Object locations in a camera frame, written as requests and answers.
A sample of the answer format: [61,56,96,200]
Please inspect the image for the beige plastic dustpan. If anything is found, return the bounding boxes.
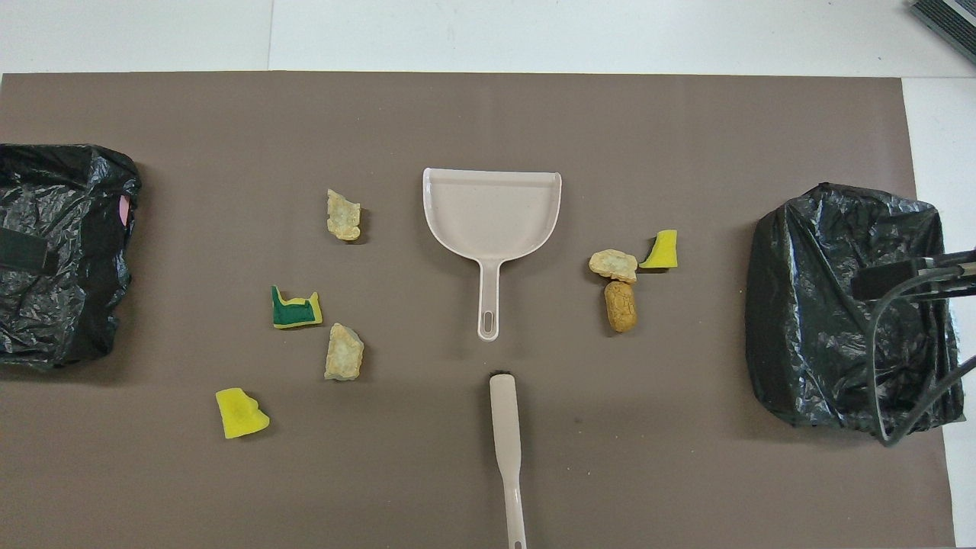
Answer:
[422,168,563,342]

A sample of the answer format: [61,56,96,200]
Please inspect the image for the pale beige foam chunk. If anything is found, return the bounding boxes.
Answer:
[324,323,365,381]
[326,188,362,242]

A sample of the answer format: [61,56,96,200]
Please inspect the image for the green and yellow sponge piece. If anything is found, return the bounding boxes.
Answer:
[271,285,323,330]

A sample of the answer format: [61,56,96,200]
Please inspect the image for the orange-brown foam cylinder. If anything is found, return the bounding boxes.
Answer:
[604,281,637,333]

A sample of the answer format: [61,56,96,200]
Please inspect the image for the brown table mat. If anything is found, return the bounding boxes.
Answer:
[0,72,956,549]

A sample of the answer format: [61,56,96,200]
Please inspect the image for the yellow curved sponge wedge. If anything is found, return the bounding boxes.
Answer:
[639,230,679,270]

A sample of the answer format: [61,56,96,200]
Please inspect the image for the beige hand brush black bristles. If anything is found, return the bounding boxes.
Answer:
[489,371,528,549]

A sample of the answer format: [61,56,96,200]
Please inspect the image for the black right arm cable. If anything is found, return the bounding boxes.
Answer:
[868,263,976,448]

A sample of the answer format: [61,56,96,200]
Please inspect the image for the black bagged bin pink spot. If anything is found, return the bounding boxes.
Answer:
[0,143,143,372]

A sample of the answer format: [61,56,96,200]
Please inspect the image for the tan foam chunk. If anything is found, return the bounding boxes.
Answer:
[588,249,639,284]

